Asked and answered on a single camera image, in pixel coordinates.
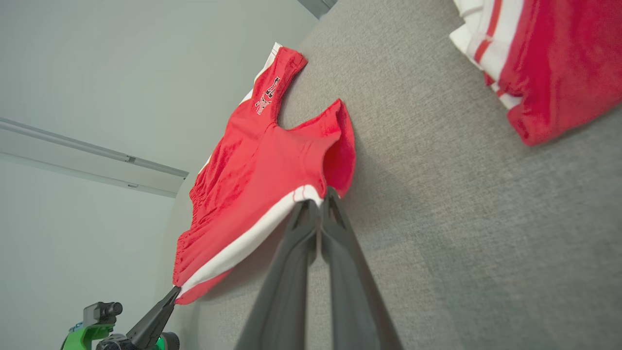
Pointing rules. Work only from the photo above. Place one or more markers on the red and white jersey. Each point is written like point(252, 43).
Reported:
point(559, 63)

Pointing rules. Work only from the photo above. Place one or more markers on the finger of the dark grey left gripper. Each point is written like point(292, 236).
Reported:
point(149, 321)
point(158, 326)

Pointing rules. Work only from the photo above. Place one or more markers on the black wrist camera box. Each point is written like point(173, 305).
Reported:
point(99, 311)

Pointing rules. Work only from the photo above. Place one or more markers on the red and white shorts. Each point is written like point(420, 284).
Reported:
point(262, 165)

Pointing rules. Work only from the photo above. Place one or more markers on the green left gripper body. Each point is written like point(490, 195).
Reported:
point(87, 338)

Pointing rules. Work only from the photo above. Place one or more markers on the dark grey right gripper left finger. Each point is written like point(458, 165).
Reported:
point(282, 306)

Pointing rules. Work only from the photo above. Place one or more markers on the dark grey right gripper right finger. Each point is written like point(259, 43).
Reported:
point(354, 311)

